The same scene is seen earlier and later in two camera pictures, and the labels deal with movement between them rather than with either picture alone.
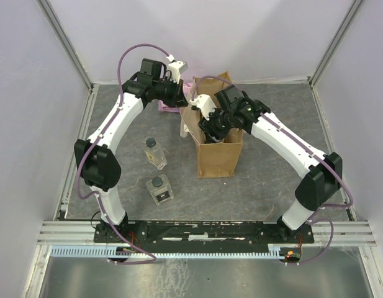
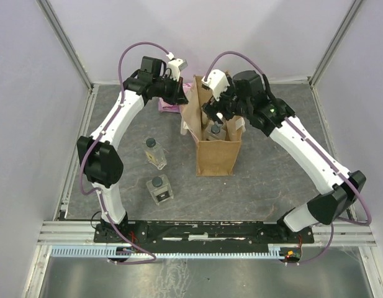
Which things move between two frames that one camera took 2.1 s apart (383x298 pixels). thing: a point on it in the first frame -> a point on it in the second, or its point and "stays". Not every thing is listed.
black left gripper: x=178 y=99 stays
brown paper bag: x=215 y=158 stays
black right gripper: x=208 y=126 -> x=219 y=104
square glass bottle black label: x=218 y=135 stays
